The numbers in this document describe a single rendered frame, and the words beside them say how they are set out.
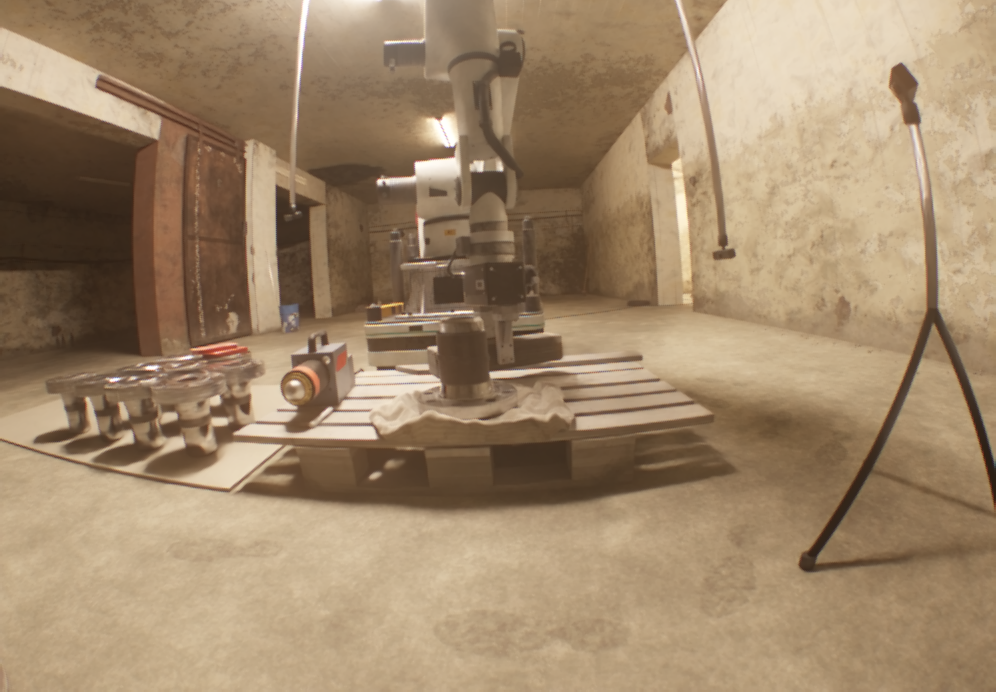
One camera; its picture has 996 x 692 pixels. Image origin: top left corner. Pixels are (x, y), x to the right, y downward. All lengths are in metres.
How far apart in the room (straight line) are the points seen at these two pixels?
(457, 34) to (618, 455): 1.45
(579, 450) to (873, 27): 2.75
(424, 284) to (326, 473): 1.36
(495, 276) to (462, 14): 1.00
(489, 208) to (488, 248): 0.13
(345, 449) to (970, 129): 2.75
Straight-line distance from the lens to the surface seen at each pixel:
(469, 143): 1.42
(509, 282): 1.28
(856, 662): 0.67
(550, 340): 1.43
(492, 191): 1.36
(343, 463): 1.04
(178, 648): 0.75
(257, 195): 6.78
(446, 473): 0.98
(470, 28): 1.65
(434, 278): 2.18
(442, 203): 2.17
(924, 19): 2.72
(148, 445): 1.65
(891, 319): 2.77
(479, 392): 1.04
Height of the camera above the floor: 0.48
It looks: 5 degrees down
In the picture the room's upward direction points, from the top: 4 degrees counter-clockwise
